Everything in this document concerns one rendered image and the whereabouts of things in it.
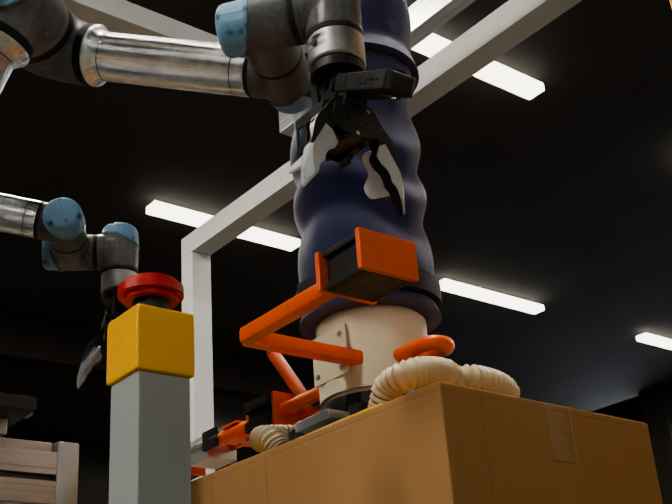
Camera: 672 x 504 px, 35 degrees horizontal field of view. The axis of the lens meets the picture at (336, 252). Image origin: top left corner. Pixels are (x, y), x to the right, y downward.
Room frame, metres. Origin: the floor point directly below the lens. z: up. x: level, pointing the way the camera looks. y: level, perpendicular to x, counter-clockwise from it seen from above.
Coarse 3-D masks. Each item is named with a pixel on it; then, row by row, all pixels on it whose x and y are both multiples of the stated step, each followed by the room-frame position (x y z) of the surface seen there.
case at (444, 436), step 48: (432, 384) 1.16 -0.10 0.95; (336, 432) 1.29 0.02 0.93; (384, 432) 1.23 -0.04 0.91; (432, 432) 1.17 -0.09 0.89; (480, 432) 1.19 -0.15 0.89; (528, 432) 1.25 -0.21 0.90; (576, 432) 1.31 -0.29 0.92; (624, 432) 1.38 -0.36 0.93; (240, 480) 1.45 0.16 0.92; (288, 480) 1.37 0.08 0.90; (336, 480) 1.30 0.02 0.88; (384, 480) 1.23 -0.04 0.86; (432, 480) 1.17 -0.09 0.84; (480, 480) 1.18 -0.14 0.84; (528, 480) 1.24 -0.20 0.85; (576, 480) 1.30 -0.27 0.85; (624, 480) 1.36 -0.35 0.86
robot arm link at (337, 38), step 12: (312, 36) 1.11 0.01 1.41; (324, 36) 1.10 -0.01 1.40; (336, 36) 1.09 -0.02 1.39; (348, 36) 1.10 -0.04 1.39; (360, 36) 1.11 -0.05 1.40; (312, 48) 1.12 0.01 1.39; (324, 48) 1.10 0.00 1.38; (336, 48) 1.09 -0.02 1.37; (348, 48) 1.10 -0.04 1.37; (360, 48) 1.11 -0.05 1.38; (312, 60) 1.11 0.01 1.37
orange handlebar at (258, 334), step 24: (312, 288) 1.18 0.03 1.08; (288, 312) 1.22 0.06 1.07; (240, 336) 1.30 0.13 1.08; (264, 336) 1.29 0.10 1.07; (288, 336) 1.35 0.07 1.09; (432, 336) 1.38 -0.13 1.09; (336, 360) 1.41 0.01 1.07; (360, 360) 1.43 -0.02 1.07; (288, 408) 1.64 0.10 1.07; (312, 408) 1.65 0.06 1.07; (240, 432) 1.75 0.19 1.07
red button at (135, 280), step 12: (132, 276) 1.00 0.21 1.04; (144, 276) 0.99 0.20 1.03; (156, 276) 0.99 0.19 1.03; (168, 276) 1.01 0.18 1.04; (120, 288) 1.01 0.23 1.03; (132, 288) 1.00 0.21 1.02; (144, 288) 1.00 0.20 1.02; (156, 288) 1.00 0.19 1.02; (168, 288) 1.01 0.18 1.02; (180, 288) 1.02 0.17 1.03; (120, 300) 1.03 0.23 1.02; (132, 300) 1.02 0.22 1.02; (144, 300) 1.01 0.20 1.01; (156, 300) 1.01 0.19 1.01; (168, 300) 1.02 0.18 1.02; (180, 300) 1.04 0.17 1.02
